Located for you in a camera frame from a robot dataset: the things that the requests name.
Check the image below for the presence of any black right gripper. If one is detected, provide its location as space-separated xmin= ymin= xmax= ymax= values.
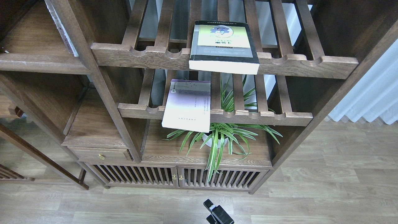
xmin=203 ymin=199 xmax=234 ymax=224

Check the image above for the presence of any green black cover book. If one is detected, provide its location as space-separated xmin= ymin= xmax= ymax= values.
xmin=189 ymin=21 xmax=260 ymax=75

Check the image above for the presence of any white plant pot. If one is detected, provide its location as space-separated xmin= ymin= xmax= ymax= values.
xmin=202 ymin=133 xmax=229 ymax=148

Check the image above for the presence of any green spider plant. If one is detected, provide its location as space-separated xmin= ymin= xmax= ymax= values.
xmin=163 ymin=76 xmax=283 ymax=185

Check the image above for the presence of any pale purple white book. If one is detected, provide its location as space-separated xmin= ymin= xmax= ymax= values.
xmin=162 ymin=79 xmax=211 ymax=133

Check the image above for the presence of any dark wooden bookshelf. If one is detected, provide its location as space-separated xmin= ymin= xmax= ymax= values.
xmin=1 ymin=0 xmax=397 ymax=194

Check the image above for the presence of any white curtain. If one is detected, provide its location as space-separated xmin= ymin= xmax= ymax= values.
xmin=328 ymin=41 xmax=398 ymax=125

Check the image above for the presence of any white book spine upright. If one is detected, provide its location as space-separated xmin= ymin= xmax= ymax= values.
xmin=45 ymin=0 xmax=79 ymax=57

